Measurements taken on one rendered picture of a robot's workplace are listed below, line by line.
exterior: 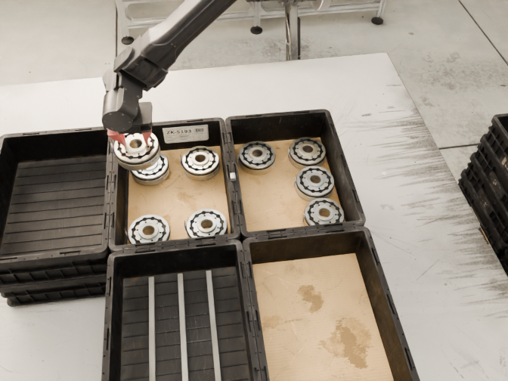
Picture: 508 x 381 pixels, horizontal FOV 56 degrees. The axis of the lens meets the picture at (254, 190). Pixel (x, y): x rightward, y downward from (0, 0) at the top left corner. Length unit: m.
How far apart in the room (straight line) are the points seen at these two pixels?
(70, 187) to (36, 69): 1.90
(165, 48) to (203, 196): 0.50
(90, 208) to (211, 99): 0.65
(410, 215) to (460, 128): 1.46
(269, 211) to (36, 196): 0.62
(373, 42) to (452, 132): 0.86
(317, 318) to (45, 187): 0.80
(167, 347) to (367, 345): 0.44
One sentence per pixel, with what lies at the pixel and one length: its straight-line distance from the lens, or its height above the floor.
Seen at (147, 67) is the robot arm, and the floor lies 1.29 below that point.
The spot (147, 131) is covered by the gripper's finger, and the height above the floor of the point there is 1.12.
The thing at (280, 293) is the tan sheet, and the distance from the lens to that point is 1.16.
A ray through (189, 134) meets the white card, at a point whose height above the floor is 0.89.
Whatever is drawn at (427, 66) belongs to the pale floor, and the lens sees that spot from 3.26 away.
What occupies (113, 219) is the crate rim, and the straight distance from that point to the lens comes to 1.19.
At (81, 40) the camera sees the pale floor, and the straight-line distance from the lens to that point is 3.38.
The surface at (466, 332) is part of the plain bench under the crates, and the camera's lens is 1.38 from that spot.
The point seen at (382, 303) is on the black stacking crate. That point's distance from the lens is 1.11.
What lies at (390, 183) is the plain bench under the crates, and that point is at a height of 0.70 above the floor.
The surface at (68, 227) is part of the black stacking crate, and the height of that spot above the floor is 0.83.
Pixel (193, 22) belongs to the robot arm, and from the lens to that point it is 0.89.
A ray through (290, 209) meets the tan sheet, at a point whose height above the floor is 0.83.
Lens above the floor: 1.87
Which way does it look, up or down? 53 degrees down
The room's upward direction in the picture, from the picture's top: 2 degrees clockwise
